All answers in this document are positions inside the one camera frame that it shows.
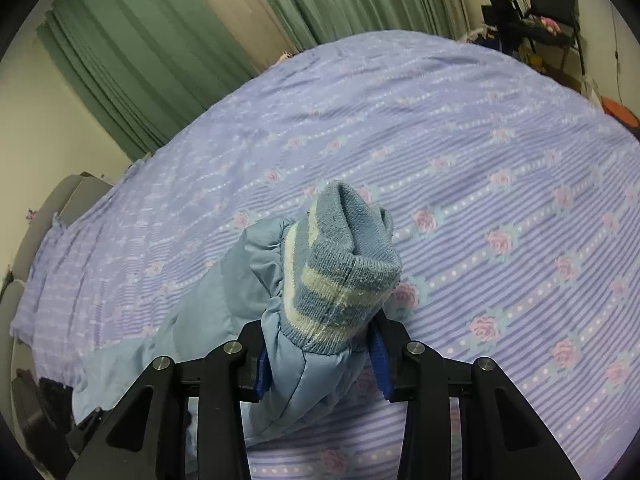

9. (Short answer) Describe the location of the purple floral bed blanket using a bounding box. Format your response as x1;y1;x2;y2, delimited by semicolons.
9;30;640;480

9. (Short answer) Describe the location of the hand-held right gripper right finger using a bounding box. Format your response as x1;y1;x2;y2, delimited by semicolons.
369;310;583;480

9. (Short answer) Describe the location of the white plastic bag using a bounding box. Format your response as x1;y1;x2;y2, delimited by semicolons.
580;75;606;111

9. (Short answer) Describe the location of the orange round object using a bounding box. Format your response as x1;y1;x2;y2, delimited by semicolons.
602;97;640;128

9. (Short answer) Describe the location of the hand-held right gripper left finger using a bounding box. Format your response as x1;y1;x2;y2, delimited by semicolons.
64;321;273;480

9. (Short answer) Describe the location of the grey padded headboard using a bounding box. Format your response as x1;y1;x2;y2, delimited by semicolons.
0;172;113;331

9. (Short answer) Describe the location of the light blue puffer jacket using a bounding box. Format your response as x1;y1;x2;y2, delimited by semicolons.
71;180;404;443

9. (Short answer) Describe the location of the black folding chair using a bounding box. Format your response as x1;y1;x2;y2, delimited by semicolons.
520;0;586;78

